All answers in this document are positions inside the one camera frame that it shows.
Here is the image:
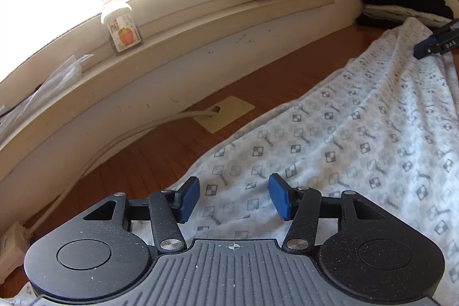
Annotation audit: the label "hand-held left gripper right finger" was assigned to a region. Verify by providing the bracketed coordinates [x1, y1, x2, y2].
[268, 173, 386, 252]

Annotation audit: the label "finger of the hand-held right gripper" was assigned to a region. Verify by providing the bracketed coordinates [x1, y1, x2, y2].
[413, 41, 459, 60]
[414, 19, 459, 54]

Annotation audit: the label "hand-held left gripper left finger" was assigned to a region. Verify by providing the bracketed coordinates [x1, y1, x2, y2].
[83, 176, 200, 252]

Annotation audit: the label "white printed pajama pants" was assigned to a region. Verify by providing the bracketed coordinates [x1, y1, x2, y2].
[12, 17, 459, 306]

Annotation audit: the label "folded white printed garment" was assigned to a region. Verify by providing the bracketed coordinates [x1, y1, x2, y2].
[364, 4, 452, 23]

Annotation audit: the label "flat black cloth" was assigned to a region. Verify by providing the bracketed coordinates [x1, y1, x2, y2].
[355, 14, 406, 30]

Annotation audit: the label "cream window sill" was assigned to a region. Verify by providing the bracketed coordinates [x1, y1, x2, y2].
[0, 0, 335, 181]

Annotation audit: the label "clear bottle with orange label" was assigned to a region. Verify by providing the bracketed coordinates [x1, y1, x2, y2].
[100, 0, 144, 54]

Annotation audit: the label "clear plastic bag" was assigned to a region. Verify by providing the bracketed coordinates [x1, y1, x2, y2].
[0, 54, 96, 120]

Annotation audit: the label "beige desk cable plate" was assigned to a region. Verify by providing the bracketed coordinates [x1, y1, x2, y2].
[194, 96, 256, 134]

